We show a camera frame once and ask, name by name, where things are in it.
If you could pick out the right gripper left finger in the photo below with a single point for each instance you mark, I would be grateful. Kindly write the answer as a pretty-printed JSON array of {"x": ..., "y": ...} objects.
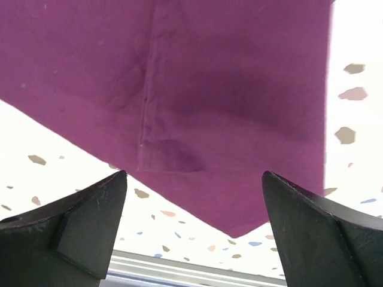
[{"x": 68, "y": 242}]

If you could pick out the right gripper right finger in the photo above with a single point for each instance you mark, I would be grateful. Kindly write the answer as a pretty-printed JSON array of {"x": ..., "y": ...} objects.
[{"x": 321, "y": 242}]

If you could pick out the purple cloth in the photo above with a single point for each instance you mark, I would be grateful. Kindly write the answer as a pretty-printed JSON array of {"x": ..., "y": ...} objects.
[{"x": 195, "y": 99}]

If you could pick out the aluminium front rail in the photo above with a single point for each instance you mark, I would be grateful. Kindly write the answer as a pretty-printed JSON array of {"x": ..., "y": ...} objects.
[{"x": 129, "y": 269}]

